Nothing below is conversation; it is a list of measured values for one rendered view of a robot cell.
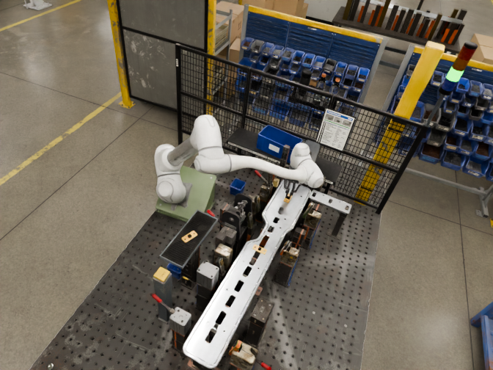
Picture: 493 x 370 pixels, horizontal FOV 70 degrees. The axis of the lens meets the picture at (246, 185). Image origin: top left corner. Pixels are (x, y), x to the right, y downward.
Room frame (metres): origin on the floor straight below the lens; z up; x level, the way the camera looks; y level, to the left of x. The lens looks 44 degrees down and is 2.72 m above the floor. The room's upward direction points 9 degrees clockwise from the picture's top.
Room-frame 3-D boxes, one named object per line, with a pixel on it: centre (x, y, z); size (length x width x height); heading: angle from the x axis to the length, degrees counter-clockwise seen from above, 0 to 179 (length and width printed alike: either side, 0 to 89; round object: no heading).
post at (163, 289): (0.91, 0.35, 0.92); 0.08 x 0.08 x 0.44; 70
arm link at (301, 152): (1.68, -0.30, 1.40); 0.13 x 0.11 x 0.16; 28
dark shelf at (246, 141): (2.17, -0.25, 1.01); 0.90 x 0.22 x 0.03; 70
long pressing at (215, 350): (1.24, -0.14, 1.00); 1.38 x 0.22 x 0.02; 160
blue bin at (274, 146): (2.19, -0.20, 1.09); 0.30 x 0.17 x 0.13; 64
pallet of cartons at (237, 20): (5.15, 0.40, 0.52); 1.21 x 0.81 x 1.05; 169
